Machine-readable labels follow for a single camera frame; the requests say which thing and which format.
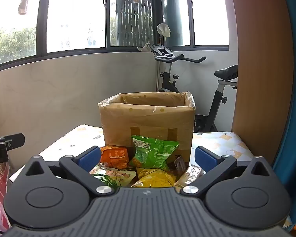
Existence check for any black exercise bike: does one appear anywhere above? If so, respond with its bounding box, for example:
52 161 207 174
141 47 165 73
154 43 239 133

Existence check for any crumpled pale cloth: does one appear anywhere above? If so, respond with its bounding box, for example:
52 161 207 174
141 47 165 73
137 42 154 53

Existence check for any small dark snack packet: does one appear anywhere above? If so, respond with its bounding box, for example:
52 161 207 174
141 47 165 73
174 155 185 172

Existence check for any orange snack packet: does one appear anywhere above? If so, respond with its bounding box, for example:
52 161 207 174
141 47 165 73
99 146 129 170

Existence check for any black window frame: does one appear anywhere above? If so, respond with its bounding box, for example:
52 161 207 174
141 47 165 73
0 0 230 75

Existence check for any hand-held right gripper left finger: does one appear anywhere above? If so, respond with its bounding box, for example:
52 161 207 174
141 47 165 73
25 146 115 197

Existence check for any pole with white head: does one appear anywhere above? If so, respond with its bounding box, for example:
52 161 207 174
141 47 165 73
156 23 171 92

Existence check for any blue curtain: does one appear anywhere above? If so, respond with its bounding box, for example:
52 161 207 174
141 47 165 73
271 0 296 230

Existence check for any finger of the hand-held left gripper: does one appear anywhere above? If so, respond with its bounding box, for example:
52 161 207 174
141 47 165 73
0 133 25 151

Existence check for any bright yellow snack packet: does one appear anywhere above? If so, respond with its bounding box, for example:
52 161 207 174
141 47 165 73
131 168 177 188

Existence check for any pale green snack packet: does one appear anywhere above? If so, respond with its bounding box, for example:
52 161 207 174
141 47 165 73
89 165 137 189

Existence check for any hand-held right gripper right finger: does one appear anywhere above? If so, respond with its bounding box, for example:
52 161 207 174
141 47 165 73
181 146 273 196

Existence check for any brown wooden door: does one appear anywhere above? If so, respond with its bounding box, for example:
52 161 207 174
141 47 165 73
230 0 294 157

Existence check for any brown cardboard box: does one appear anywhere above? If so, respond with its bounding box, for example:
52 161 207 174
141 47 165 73
98 91 196 163

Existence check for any silver gold snack packet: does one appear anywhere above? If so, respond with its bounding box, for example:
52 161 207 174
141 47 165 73
174 164 203 188

